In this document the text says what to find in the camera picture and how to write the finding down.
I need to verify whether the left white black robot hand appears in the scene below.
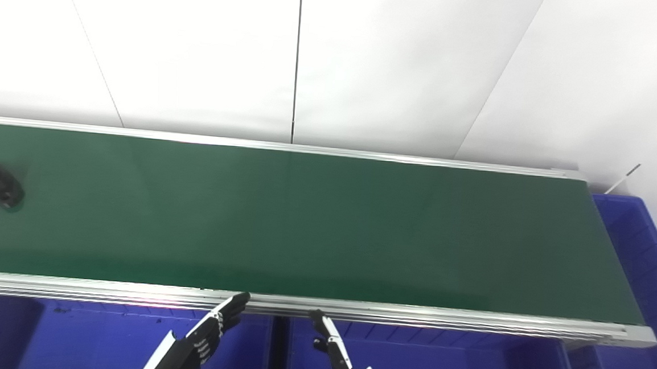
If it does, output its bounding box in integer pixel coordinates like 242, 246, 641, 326
139, 286, 252, 369

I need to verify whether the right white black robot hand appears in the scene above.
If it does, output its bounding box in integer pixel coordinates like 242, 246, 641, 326
305, 309, 382, 369

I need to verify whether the black flanged machine part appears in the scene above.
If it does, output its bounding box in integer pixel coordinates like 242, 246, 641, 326
0, 162, 27, 212

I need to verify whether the green conveyor belt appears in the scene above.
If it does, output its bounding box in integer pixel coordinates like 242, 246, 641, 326
0, 116, 657, 349
0, 124, 655, 326

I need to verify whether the large blue plastic bin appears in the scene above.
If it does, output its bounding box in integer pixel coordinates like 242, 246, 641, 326
286, 317, 582, 369
0, 294, 273, 369
565, 192, 657, 369

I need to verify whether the thin white rod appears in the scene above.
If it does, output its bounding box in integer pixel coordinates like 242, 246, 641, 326
605, 162, 642, 196

